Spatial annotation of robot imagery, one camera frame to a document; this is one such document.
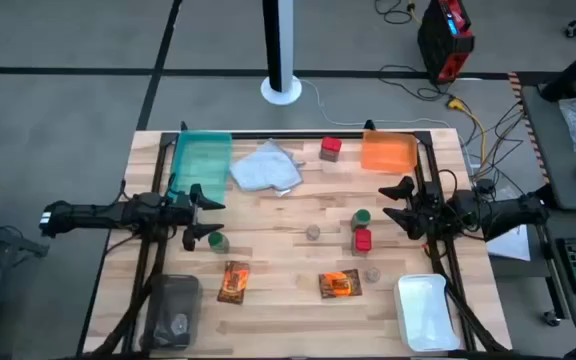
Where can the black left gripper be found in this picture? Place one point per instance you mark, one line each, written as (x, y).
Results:
(183, 210)

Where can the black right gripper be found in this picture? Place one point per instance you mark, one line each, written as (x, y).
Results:
(428, 210)

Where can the green-lid spice jar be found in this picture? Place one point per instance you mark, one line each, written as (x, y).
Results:
(216, 240)
(362, 217)

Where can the red block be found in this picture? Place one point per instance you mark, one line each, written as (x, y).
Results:
(363, 241)

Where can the orange brown spice packet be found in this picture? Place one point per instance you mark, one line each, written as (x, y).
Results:
(339, 284)
(234, 282)

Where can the red-lid square spice jar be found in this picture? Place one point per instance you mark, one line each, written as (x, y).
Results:
(330, 146)

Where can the grey metal weight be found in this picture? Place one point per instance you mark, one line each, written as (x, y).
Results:
(313, 232)

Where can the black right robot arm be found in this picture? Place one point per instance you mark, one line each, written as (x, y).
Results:
(508, 215)

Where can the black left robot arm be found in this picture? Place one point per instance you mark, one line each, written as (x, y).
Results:
(93, 215)

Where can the orange translucent plastic bin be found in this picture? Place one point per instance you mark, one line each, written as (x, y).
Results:
(388, 152)

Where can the teal translucent plastic bin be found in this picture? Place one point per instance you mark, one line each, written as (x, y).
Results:
(203, 160)

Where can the light grey folded cloth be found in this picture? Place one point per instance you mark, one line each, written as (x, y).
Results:
(268, 170)

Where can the black power adapter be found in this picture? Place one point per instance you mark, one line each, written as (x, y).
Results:
(485, 186)

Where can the dark grey plastic bin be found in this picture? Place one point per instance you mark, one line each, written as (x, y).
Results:
(170, 310)

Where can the white plastic bin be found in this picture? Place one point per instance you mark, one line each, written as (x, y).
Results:
(425, 312)

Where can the white paper sheet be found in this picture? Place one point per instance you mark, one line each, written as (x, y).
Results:
(513, 247)

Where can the black white pole stand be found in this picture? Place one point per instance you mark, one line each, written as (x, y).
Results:
(280, 90)

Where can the grey side desk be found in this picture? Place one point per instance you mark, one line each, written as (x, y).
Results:
(553, 150)

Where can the red black equipment case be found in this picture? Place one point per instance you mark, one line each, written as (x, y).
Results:
(443, 45)

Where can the desk caster wheel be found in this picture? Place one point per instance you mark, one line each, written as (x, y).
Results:
(550, 317)

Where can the black diagonal beam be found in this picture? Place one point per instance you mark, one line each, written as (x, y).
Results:
(575, 70)

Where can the black metal table frame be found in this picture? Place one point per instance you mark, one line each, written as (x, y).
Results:
(293, 135)

